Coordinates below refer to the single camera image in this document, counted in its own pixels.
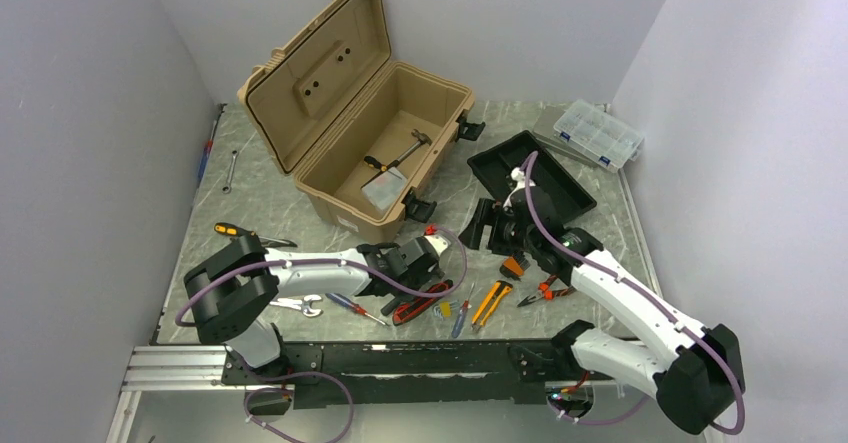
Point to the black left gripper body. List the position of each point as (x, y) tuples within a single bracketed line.
[(413, 282)]

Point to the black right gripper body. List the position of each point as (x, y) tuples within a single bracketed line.
[(505, 234)]

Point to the red black utility knife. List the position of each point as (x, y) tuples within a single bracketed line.
[(408, 311)]

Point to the orange black utility knife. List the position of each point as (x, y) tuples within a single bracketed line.
[(490, 303)]

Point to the small clear screw box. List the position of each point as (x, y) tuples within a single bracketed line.
[(384, 189)]

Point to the large black-handled hammer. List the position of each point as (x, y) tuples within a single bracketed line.
[(421, 139)]

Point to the tan plastic toolbox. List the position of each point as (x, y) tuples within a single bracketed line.
[(334, 94)]

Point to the small claw hammer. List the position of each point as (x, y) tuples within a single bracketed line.
[(391, 306)]

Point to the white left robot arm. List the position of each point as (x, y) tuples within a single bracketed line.
[(229, 291)]

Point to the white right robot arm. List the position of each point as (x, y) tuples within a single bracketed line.
[(692, 371)]

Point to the silver combination wrench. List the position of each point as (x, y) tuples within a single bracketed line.
[(303, 305)]

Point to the grey flat case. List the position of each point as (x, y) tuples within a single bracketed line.
[(543, 131)]

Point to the clear compartment organizer box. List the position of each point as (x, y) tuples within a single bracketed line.
[(590, 131)]

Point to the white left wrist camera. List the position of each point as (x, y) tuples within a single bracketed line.
[(437, 240)]

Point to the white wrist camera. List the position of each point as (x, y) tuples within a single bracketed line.
[(517, 182), (437, 240)]

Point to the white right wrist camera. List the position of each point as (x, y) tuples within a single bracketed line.
[(517, 182)]

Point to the orange handled pliers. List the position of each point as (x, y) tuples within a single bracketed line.
[(550, 289)]

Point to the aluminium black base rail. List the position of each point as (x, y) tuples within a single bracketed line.
[(398, 392)]

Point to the yellow handled screwdriver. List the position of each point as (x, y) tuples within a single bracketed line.
[(233, 231)]

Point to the small ratchet ring wrench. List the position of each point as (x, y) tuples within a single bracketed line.
[(227, 187)]

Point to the blue red tool at wall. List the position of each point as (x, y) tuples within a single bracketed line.
[(206, 152)]

